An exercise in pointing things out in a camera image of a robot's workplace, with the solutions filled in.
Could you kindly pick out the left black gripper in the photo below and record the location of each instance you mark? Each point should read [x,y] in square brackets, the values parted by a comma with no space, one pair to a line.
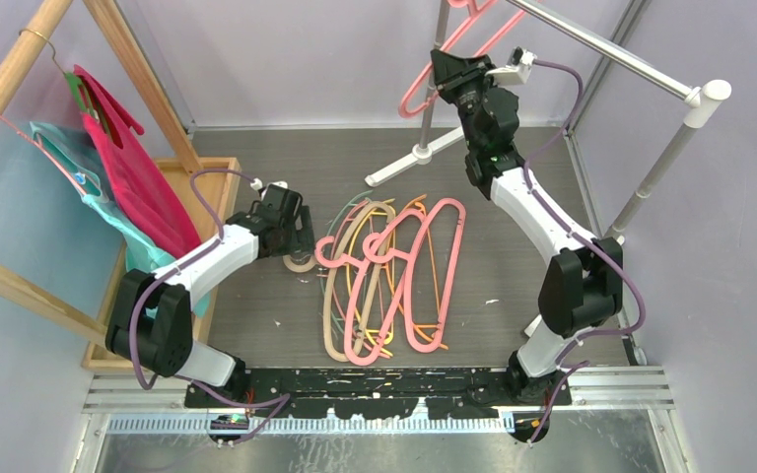
[301,240]

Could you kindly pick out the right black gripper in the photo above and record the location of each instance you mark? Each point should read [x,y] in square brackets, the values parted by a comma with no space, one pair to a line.
[452,73]

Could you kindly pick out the thick pink plastic hanger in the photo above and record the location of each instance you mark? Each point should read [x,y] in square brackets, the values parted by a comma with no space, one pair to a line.
[324,258]

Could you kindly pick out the beige plastic hanger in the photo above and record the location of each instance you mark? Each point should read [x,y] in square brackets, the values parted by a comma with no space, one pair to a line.
[349,320]

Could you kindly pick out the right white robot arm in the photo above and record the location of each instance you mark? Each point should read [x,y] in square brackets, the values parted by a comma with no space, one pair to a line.
[582,286]

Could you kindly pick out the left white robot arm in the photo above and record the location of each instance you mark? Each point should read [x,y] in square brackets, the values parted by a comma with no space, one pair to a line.
[151,319]

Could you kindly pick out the wooden tray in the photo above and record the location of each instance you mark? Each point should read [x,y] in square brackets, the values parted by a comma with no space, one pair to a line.
[220,191]

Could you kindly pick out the red garment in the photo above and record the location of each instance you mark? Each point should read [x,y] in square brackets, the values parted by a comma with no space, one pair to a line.
[138,186]

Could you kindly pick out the teal garment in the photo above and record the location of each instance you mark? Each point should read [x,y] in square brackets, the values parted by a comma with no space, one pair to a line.
[141,253]

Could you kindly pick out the metal clothes rack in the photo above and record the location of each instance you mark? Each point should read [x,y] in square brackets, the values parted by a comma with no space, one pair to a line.
[640,179]

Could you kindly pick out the green hanger on rack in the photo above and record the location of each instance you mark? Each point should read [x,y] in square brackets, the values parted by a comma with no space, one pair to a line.
[87,103]

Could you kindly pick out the pink hanger on wooden rack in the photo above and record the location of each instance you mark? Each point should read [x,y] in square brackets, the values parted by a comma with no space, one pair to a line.
[75,162]

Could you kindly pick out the green wire hanger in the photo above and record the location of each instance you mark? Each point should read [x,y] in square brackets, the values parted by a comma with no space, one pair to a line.
[333,225]

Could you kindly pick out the thin pink wire hanger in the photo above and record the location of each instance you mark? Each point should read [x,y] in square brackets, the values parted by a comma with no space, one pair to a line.
[351,218]

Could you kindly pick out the yellow wire hanger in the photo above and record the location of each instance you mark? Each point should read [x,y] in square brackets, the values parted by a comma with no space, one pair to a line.
[364,282]

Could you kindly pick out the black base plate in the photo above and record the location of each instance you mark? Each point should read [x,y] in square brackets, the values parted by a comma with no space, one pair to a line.
[447,393]

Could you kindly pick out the orange wire hanger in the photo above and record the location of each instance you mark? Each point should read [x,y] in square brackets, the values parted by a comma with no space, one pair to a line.
[426,337]

